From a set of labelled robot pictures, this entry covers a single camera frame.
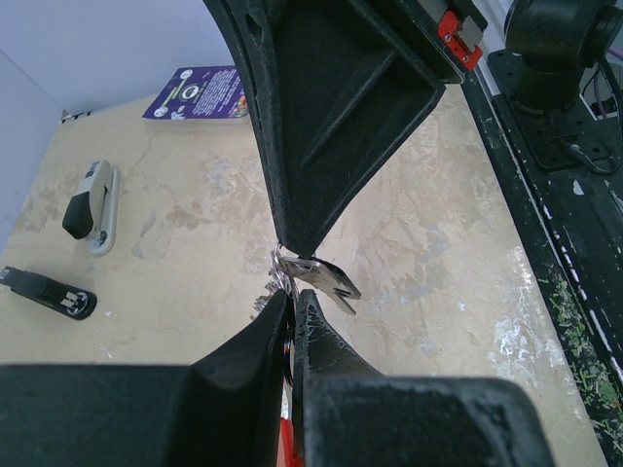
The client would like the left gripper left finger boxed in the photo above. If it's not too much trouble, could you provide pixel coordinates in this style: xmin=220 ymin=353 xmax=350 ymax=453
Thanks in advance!
xmin=1 ymin=292 xmax=290 ymax=466

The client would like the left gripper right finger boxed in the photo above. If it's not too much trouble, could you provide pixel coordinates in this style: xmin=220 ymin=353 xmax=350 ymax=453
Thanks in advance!
xmin=292 ymin=290 xmax=555 ymax=466

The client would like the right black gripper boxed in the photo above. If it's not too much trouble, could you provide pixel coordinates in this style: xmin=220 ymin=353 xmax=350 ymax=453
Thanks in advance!
xmin=206 ymin=1 xmax=488 ymax=257

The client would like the key with black tag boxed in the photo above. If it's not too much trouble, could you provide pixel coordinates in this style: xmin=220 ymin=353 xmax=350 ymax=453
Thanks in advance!
xmin=278 ymin=257 xmax=361 ymax=316

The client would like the purple card package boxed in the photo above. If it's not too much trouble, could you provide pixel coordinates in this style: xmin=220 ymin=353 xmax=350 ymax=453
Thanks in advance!
xmin=142 ymin=65 xmax=248 ymax=122

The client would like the grey black stapler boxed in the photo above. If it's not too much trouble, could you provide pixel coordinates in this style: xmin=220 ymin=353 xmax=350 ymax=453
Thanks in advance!
xmin=62 ymin=160 xmax=121 ymax=257

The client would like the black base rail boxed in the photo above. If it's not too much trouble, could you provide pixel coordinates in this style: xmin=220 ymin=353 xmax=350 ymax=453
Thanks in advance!
xmin=457 ymin=0 xmax=623 ymax=458

